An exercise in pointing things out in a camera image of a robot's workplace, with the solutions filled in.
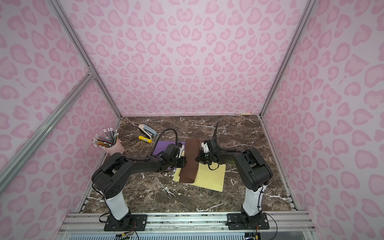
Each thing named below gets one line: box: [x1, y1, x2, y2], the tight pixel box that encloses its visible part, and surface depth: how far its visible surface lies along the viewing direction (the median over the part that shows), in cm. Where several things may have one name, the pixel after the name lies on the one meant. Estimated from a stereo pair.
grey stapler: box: [138, 124, 158, 140], surface depth 109 cm
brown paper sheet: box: [179, 138, 200, 184], surface depth 92 cm
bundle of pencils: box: [92, 127, 119, 148], surface depth 92 cm
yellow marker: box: [138, 135, 153, 144], surface depth 106 cm
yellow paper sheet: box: [172, 162, 226, 192], surface depth 89 cm
